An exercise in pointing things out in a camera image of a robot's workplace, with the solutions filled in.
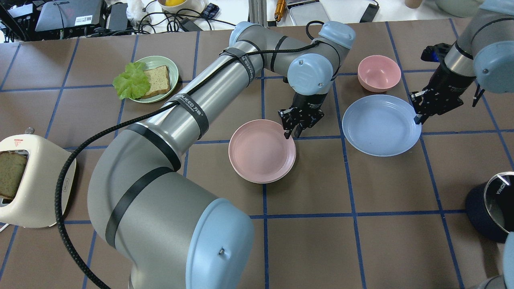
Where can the aluminium frame post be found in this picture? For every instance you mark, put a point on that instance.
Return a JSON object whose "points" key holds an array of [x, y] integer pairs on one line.
{"points": [[258, 12]]}

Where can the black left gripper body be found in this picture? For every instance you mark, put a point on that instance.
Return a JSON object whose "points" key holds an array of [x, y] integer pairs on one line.
{"points": [[310, 102]]}

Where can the grey tablet device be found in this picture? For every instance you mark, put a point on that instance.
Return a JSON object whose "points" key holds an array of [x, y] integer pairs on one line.
{"points": [[303, 11]]}

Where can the bowl with yellow fruit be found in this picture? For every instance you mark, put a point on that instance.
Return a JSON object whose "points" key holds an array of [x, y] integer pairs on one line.
{"points": [[188, 7]]}

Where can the bread slice in toaster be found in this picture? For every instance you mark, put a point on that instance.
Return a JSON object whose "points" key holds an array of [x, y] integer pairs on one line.
{"points": [[12, 167]]}

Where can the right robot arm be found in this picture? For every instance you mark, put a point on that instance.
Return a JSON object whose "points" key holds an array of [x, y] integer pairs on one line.
{"points": [[484, 52]]}

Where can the blue plate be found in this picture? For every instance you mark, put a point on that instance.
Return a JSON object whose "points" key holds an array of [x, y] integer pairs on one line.
{"points": [[381, 125]]}

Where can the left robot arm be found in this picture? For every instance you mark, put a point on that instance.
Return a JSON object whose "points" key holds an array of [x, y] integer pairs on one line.
{"points": [[176, 233]]}

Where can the green lettuce leaf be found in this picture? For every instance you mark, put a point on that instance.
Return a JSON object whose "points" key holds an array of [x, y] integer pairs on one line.
{"points": [[133, 83]]}

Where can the pink bowl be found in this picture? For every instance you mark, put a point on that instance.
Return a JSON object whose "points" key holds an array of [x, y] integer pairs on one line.
{"points": [[378, 73]]}

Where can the dark blue pot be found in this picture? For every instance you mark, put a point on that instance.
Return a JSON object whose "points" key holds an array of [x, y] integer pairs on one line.
{"points": [[480, 218]]}

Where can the laptop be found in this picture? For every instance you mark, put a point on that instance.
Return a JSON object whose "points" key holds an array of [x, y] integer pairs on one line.
{"points": [[70, 14]]}

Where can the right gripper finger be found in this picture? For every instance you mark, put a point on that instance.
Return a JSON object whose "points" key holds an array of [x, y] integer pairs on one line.
{"points": [[419, 119]]}

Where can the white toaster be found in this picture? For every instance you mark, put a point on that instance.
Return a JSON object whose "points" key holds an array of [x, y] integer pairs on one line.
{"points": [[33, 205]]}

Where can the orange screwdriver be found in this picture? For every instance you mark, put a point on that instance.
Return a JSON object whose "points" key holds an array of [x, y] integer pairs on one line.
{"points": [[280, 8]]}

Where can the bread slice on plate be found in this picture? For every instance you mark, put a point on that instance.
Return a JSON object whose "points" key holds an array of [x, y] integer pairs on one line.
{"points": [[159, 81]]}

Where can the pink plate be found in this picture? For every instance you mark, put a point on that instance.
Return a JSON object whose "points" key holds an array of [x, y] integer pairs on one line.
{"points": [[259, 152]]}

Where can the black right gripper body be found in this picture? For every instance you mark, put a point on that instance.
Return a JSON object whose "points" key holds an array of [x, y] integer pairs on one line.
{"points": [[448, 81]]}

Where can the glass pot lid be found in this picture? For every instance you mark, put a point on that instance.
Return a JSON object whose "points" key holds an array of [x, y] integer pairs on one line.
{"points": [[499, 200]]}

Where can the mint green plate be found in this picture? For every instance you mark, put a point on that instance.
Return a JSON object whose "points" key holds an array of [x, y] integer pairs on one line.
{"points": [[157, 61]]}

